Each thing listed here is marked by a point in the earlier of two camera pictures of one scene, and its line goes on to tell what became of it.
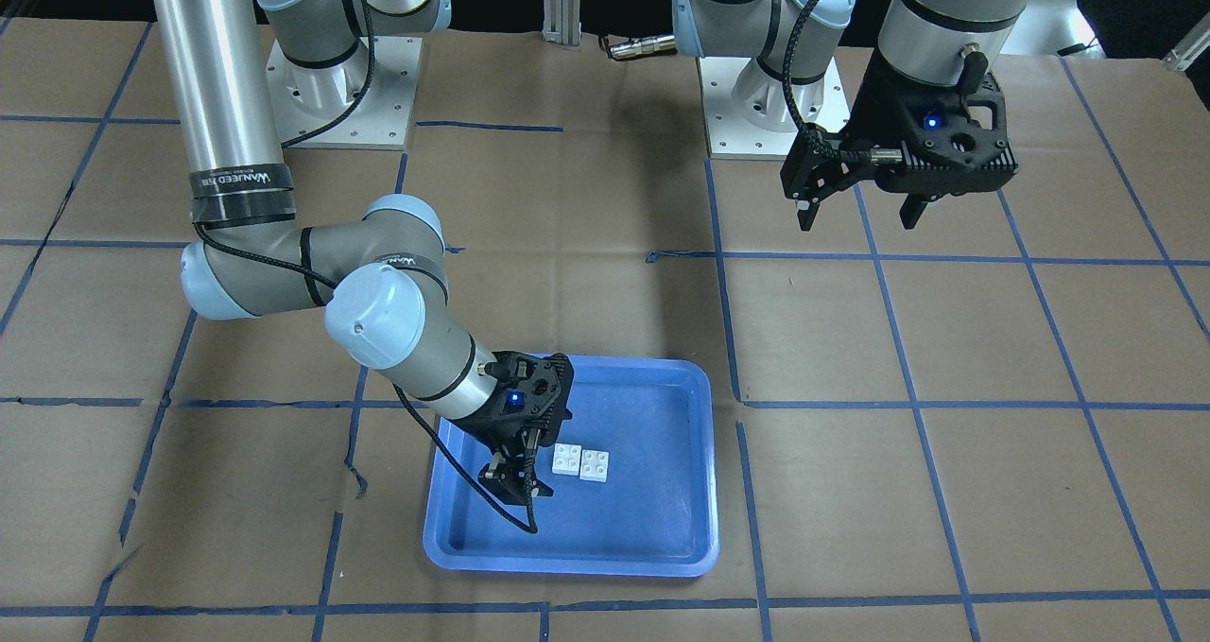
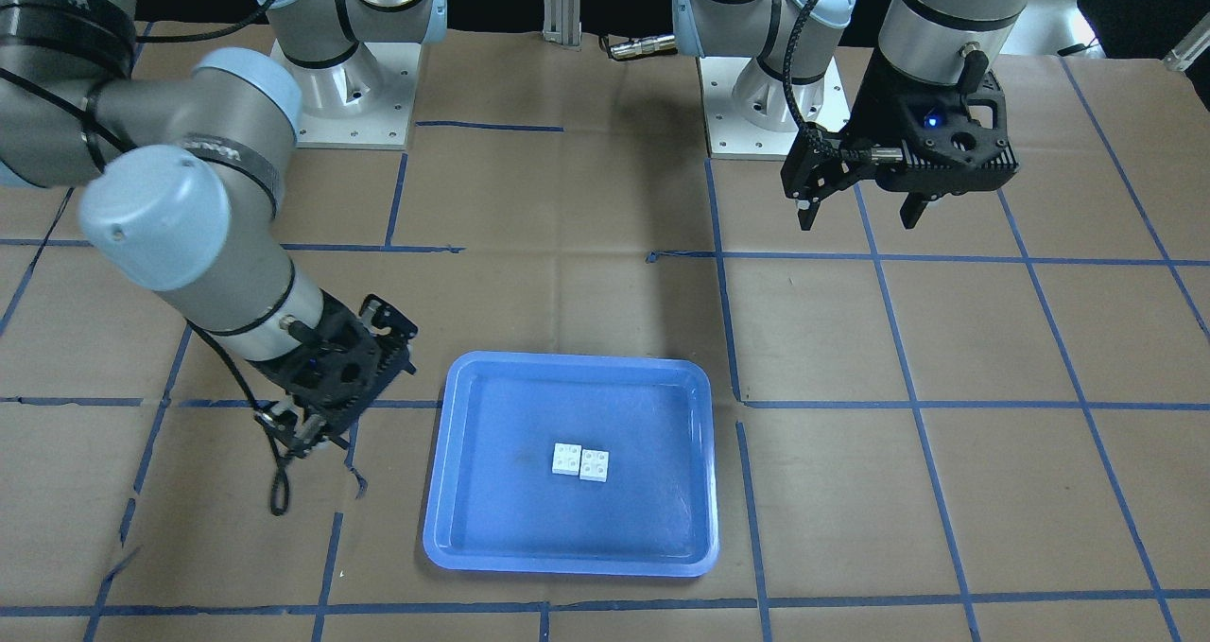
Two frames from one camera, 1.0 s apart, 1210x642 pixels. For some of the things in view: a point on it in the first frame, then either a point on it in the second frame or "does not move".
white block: [566, 459] does not move
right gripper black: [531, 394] → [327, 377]
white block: [594, 465] does not move
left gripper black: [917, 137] does not move
